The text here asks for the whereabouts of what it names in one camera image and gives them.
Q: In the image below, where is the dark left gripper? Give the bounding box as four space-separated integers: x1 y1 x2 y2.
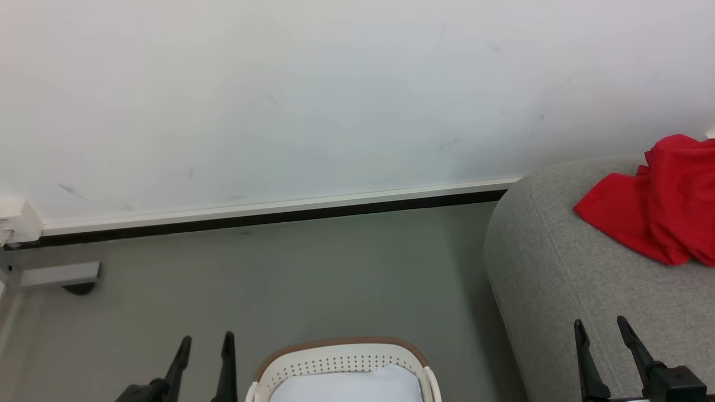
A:
115 332 239 402

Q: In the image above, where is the pale blue-white cloth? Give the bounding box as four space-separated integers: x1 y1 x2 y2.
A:
269 363 424 402

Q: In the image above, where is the black and white baseboard strip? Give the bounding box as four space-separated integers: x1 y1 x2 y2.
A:
0 178 523 251

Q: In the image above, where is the red and white garment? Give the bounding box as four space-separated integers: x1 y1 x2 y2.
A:
573 134 715 267

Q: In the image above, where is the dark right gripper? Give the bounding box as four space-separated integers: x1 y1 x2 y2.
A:
574 315 708 402

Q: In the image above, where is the grey metal frame foot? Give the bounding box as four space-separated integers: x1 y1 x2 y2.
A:
0 248 102 292

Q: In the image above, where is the white corner box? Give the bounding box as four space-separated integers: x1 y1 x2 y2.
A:
0 197 44 246

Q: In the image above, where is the white laundry basket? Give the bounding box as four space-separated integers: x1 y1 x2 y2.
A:
245 337 443 402

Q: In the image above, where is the grey fabric sofa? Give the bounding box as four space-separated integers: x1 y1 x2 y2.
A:
484 155 715 402

